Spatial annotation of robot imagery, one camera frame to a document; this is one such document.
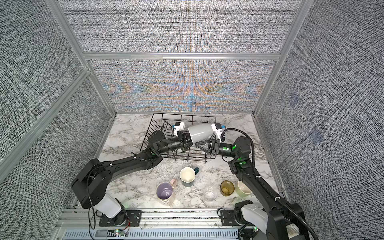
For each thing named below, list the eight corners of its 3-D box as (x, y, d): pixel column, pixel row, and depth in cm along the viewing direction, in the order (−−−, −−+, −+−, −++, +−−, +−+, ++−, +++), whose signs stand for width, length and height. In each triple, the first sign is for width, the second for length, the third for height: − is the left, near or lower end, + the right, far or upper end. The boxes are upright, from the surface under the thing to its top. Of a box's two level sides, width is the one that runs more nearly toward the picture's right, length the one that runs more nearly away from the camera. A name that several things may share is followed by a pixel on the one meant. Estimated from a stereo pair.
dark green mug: (180, 189, 85) (179, 182, 76) (181, 174, 90) (180, 166, 81) (198, 188, 85) (199, 182, 76) (198, 174, 90) (198, 166, 81)
